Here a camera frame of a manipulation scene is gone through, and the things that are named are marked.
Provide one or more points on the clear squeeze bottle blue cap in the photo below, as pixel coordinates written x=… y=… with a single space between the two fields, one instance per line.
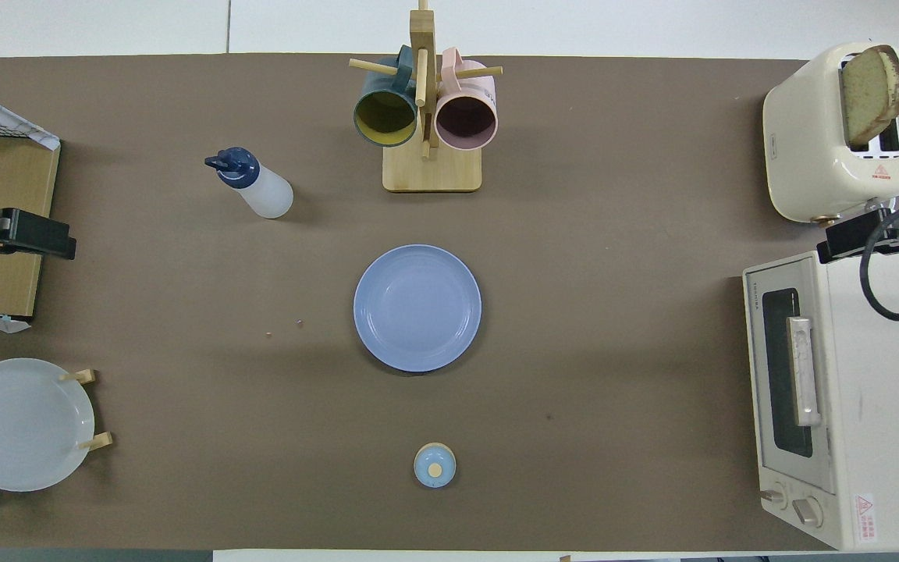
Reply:
x=266 y=195

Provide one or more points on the wooden mug tree stand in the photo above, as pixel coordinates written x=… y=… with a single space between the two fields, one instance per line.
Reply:
x=431 y=172

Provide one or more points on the pink mug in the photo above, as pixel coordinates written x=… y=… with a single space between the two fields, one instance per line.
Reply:
x=465 y=121

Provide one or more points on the dark teal mug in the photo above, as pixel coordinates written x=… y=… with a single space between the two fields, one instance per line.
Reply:
x=385 y=119

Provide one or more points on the blue round plate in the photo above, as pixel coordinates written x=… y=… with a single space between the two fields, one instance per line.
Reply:
x=417 y=308

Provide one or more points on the grey plate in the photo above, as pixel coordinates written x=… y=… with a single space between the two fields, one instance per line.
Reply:
x=20 y=425

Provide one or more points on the cream two-slot toaster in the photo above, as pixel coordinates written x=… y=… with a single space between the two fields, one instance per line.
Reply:
x=801 y=140

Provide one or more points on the brown table mat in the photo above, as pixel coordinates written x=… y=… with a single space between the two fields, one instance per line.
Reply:
x=574 y=351

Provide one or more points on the toasted bread slice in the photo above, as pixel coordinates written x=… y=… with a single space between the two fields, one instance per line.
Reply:
x=869 y=94

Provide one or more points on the white toaster oven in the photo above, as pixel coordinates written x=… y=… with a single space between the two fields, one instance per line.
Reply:
x=886 y=406

